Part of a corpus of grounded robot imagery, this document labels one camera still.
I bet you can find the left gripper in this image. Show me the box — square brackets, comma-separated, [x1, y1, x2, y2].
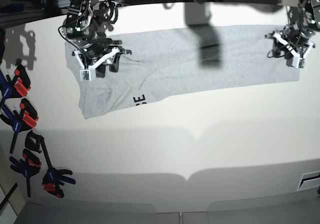
[271, 26, 316, 59]

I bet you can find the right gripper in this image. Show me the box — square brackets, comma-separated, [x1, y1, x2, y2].
[74, 38, 122, 78]

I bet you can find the grey T-shirt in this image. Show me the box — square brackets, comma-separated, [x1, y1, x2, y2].
[65, 25, 300, 119]

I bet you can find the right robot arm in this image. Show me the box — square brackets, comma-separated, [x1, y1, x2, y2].
[58, 0, 130, 81]

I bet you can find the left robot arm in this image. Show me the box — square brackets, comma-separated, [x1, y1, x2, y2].
[265, 0, 320, 60]

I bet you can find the top blue red bar clamp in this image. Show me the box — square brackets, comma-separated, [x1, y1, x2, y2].
[0, 64, 31, 107]

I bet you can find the blue red bar clamp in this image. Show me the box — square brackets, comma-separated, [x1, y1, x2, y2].
[0, 98, 39, 154]
[9, 148, 42, 197]
[0, 64, 31, 107]

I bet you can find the long black bar clamp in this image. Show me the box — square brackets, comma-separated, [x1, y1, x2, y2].
[25, 130, 76, 198]

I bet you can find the lower blue red bar clamp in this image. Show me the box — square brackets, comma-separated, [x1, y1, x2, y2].
[9, 148, 42, 197]

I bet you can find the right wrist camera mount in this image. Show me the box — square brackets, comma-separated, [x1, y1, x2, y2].
[72, 46, 132, 81]

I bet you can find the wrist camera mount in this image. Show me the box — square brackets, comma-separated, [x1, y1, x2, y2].
[264, 31, 316, 69]
[72, 46, 132, 81]

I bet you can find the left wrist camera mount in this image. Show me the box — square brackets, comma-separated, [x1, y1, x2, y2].
[264, 31, 316, 69]

